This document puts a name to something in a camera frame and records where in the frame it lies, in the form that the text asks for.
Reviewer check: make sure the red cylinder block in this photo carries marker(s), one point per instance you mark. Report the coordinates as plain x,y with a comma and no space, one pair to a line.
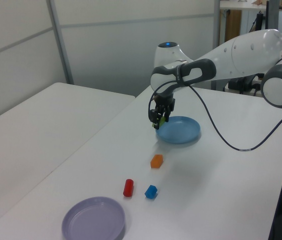
128,188

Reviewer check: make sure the grey partition post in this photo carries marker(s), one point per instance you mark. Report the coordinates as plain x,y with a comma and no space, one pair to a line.
216,25

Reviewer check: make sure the black power strip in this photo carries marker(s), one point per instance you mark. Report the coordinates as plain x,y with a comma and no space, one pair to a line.
236,85

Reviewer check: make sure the black monitor stand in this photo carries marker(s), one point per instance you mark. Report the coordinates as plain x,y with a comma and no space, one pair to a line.
259,22

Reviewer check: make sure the green rectangular block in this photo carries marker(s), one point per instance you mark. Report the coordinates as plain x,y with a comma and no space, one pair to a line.
161,123

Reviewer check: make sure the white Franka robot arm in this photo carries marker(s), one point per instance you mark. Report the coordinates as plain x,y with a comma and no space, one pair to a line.
243,55

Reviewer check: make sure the blue block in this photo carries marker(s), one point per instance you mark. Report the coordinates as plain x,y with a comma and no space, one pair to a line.
151,192

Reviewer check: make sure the grey monitor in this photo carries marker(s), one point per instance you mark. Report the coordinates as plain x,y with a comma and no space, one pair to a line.
273,15

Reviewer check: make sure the purple plate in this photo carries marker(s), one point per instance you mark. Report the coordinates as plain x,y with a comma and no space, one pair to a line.
93,220

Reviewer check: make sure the blue plate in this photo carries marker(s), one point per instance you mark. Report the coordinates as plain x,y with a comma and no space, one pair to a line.
181,131

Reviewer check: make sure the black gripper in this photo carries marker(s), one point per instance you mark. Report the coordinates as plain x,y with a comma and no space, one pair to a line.
164,102

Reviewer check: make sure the brown wooden board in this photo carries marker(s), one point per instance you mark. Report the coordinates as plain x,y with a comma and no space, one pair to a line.
232,25

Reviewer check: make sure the orange rectangular block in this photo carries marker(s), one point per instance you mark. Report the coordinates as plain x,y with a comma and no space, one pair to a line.
156,161

